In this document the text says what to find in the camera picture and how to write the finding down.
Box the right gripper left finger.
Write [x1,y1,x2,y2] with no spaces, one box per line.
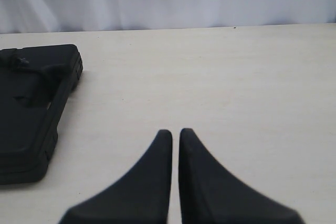
[60,130,173,223]

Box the white backdrop curtain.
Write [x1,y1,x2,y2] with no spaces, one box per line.
[1,0,335,34]

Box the black braided rope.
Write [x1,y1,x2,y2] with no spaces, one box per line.
[0,50,69,78]

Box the black plastic carrying case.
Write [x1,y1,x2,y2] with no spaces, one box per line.
[1,44,83,185]

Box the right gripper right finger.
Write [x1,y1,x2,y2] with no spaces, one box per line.
[178,128,304,223]

